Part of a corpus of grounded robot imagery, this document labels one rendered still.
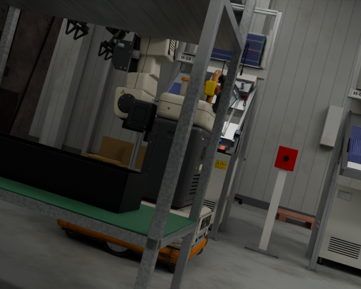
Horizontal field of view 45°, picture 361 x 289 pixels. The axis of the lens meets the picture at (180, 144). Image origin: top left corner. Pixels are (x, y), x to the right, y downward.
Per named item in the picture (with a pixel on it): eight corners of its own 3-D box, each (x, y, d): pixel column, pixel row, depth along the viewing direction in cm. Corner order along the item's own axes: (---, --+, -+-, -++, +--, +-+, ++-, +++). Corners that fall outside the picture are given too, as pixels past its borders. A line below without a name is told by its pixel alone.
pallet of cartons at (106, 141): (176, 185, 690) (184, 156, 691) (160, 186, 602) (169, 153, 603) (102, 164, 721) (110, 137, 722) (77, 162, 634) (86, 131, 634)
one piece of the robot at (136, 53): (148, 84, 253) (158, 47, 254) (133, 72, 227) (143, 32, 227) (123, 78, 257) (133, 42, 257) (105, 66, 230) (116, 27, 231)
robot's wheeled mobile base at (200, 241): (206, 249, 257) (217, 207, 257) (182, 272, 195) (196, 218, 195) (104, 217, 273) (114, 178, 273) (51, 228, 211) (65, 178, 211)
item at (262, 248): (278, 258, 306) (306, 151, 307) (244, 248, 312) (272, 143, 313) (278, 253, 329) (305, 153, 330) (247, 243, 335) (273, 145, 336)
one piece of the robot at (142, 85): (172, 133, 253) (184, 30, 256) (153, 126, 217) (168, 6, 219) (129, 129, 259) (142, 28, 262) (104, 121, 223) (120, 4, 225)
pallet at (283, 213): (350, 235, 625) (352, 228, 625) (359, 243, 548) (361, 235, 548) (270, 213, 653) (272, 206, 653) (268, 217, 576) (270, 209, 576)
